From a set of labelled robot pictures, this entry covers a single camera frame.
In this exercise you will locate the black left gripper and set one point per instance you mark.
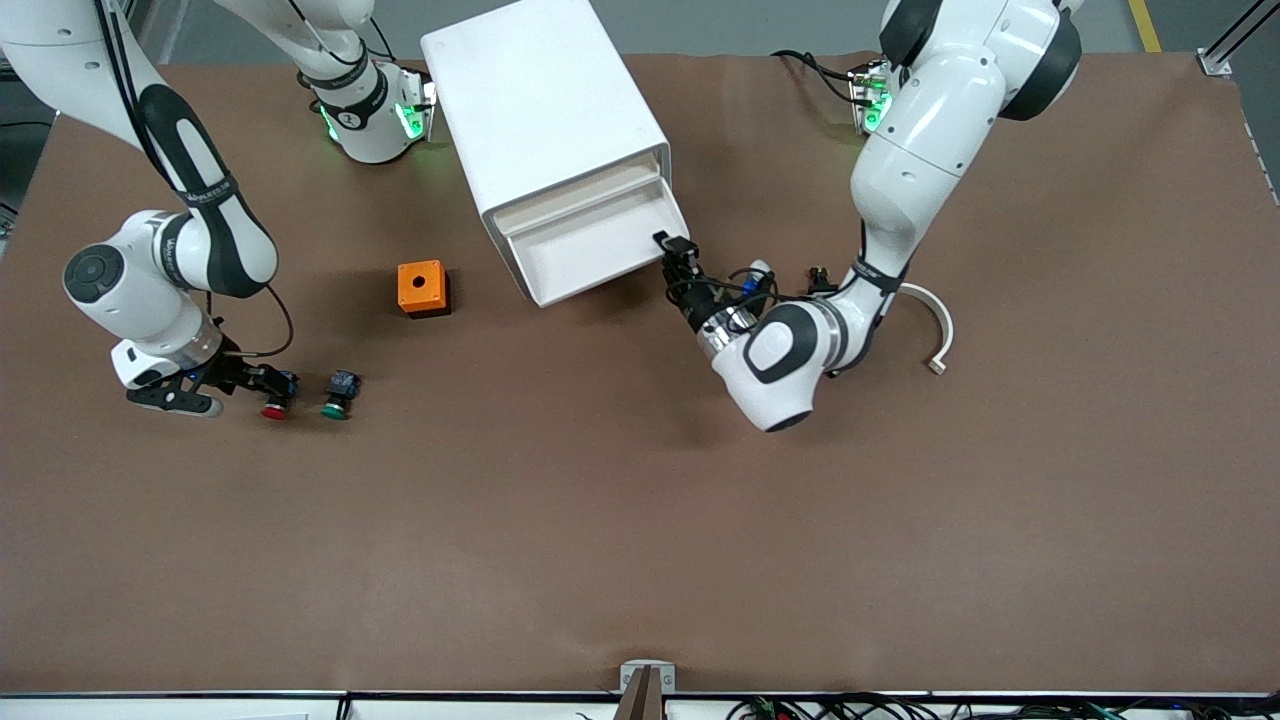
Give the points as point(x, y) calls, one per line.
point(697, 303)

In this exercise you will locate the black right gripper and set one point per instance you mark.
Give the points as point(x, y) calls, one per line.
point(240, 374)

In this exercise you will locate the red push button switch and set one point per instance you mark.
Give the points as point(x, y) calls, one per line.
point(274, 411)

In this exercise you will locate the white plastic drawer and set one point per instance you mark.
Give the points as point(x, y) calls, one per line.
point(580, 192)
point(600, 250)

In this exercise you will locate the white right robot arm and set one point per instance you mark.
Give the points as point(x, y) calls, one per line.
point(215, 235)

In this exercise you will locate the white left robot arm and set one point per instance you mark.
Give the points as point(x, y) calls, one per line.
point(930, 170)

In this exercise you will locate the white drawer cabinet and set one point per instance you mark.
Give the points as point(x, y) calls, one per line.
point(540, 100)

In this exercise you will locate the brown table cover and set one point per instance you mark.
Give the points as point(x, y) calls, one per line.
point(640, 520)

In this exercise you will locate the green push button switch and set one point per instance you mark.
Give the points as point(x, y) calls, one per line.
point(336, 410)

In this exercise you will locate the small black switch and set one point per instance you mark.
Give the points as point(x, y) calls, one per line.
point(820, 283)

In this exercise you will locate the orange button enclosure box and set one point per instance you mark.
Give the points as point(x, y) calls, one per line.
point(408, 296)

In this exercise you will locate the white curved plastic bracket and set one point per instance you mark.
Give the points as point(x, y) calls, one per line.
point(944, 330)

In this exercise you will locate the white table edge rail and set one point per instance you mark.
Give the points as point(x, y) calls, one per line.
point(150, 708)

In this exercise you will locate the grey metal edge bracket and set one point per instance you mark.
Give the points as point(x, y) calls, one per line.
point(630, 668)

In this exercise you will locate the aluminium frame post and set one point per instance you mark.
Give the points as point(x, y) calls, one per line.
point(1213, 62)

